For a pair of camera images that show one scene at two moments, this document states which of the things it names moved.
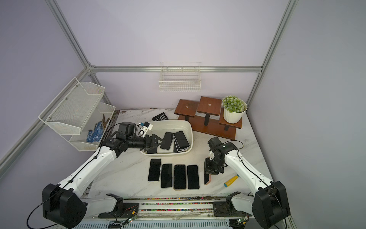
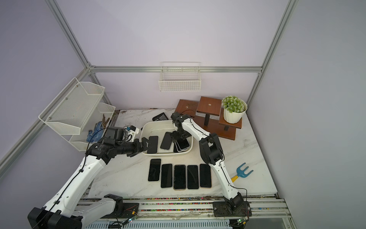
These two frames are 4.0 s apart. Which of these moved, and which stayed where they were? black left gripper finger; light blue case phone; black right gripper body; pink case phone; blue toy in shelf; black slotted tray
Moved: black left gripper finger; black right gripper body; pink case phone
Stayed: blue toy in shelf; light blue case phone; black slotted tray
